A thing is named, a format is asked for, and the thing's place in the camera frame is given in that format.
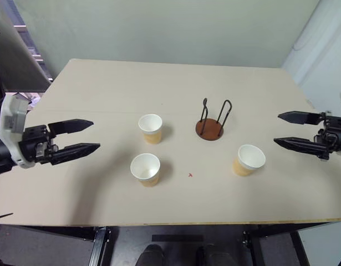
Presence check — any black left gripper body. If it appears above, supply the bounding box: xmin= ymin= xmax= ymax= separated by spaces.
xmin=20 ymin=124 xmax=59 ymax=165

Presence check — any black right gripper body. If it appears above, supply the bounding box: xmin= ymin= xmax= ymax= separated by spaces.
xmin=313 ymin=111 xmax=341 ymax=161

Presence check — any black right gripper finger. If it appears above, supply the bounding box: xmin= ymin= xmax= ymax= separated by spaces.
xmin=277 ymin=111 xmax=327 ymax=126
xmin=273 ymin=136 xmax=331 ymax=159

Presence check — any white partition panel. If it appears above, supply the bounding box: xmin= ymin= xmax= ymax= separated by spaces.
xmin=280 ymin=0 xmax=341 ymax=110

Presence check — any brown cup holder stand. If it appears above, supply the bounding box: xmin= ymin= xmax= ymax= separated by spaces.
xmin=195 ymin=98 xmax=233 ymax=142

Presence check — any white and tan paper cup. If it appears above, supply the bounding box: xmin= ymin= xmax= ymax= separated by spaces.
xmin=138 ymin=114 xmax=164 ymax=145
xmin=232 ymin=144 xmax=267 ymax=177
xmin=130 ymin=152 xmax=161 ymax=188

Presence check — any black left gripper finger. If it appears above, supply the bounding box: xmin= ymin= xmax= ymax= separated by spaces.
xmin=49 ymin=142 xmax=101 ymax=166
xmin=48 ymin=119 xmax=94 ymax=137

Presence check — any dark rounded shape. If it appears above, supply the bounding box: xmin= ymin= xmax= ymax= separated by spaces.
xmin=135 ymin=244 xmax=165 ymax=266

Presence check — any grey slanted board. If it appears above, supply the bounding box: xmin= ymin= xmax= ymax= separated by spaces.
xmin=0 ymin=0 xmax=53 ymax=94

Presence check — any black table frame leg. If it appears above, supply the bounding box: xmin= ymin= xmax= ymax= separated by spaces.
xmin=88 ymin=226 xmax=113 ymax=266
xmin=241 ymin=226 xmax=269 ymax=266

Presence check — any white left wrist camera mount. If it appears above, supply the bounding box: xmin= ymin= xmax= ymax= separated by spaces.
xmin=0 ymin=94 xmax=32 ymax=169

